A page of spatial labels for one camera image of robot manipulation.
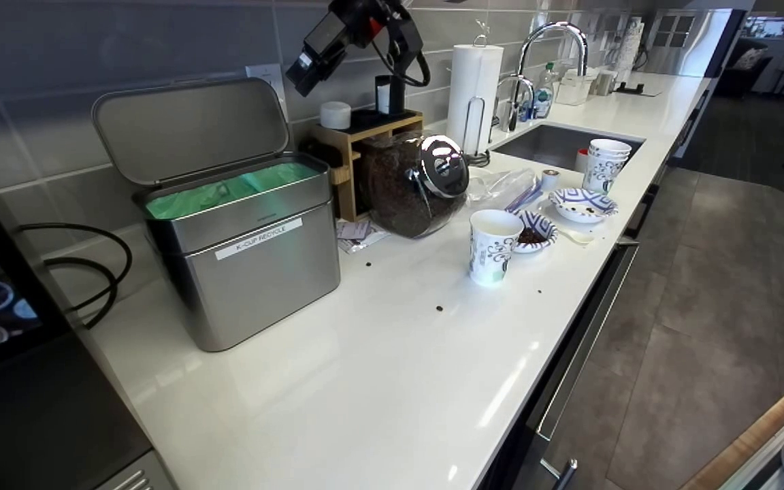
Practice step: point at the wooden countertop rack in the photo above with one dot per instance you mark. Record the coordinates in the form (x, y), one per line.
(350, 167)

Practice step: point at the clear container by faucet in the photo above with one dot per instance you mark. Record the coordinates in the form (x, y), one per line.
(572, 88)

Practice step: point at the green bin liner bag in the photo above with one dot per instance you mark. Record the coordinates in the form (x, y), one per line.
(219, 191)

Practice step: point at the white paper towel roll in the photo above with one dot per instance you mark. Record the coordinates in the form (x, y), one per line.
(475, 78)

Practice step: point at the small red object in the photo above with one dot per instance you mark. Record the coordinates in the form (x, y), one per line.
(581, 159)

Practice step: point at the tall black bottle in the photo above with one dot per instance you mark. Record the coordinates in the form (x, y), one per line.
(399, 96)

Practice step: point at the blue patterned saucer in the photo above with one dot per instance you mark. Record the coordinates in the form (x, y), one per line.
(534, 239)

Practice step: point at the grey metal bin lid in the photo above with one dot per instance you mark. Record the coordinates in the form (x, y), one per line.
(189, 133)

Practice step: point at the black bottle with white label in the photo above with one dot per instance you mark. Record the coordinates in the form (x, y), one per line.
(383, 96)

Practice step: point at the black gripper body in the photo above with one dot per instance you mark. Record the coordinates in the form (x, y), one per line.
(361, 21)

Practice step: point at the blue and white utensil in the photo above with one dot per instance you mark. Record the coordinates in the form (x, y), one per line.
(528, 191)

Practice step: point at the blue patterned bowl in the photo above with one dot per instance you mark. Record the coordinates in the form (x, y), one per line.
(583, 208)

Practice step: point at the steel undermount sink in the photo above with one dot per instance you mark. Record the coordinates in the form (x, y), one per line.
(557, 146)

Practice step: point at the chrome kitchen faucet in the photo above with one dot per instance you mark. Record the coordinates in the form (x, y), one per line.
(551, 29)

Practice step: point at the stainless steel bin body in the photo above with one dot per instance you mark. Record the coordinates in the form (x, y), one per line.
(257, 281)

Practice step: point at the glass jar of coffee beans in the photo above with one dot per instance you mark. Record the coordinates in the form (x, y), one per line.
(396, 195)

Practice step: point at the blue dish soap bottle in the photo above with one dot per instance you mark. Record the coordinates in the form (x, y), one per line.
(542, 99)

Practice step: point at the grey slotted appliance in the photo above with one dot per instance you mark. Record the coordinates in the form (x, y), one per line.
(138, 474)

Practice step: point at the wooden board edge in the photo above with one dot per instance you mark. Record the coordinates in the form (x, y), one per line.
(754, 425)

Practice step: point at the white cup with blue pattern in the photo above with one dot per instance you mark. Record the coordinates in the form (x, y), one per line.
(491, 249)
(606, 167)

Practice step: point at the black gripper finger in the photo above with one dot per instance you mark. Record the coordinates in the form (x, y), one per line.
(304, 76)
(327, 55)

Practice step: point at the small white jar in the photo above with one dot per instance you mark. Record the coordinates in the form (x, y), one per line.
(335, 116)

